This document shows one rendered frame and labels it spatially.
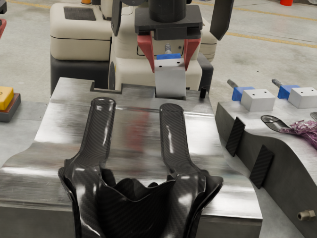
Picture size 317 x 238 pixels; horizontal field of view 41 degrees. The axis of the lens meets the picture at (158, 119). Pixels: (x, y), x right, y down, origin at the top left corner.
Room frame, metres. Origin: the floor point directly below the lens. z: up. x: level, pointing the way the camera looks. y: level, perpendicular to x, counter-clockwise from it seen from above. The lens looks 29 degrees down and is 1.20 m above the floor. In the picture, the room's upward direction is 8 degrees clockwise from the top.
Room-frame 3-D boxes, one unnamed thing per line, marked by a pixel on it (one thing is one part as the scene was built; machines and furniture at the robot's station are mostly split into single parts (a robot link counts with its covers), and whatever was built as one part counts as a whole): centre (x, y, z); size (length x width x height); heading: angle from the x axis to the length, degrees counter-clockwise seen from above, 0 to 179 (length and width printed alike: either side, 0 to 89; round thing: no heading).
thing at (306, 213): (0.44, -0.21, 0.84); 0.02 x 0.01 x 0.02; 112
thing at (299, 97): (0.81, -0.26, 0.86); 0.13 x 0.05 x 0.05; 22
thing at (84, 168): (0.44, 0.02, 0.92); 0.35 x 0.16 x 0.09; 5
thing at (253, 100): (0.77, -0.16, 0.86); 0.13 x 0.05 x 0.05; 22
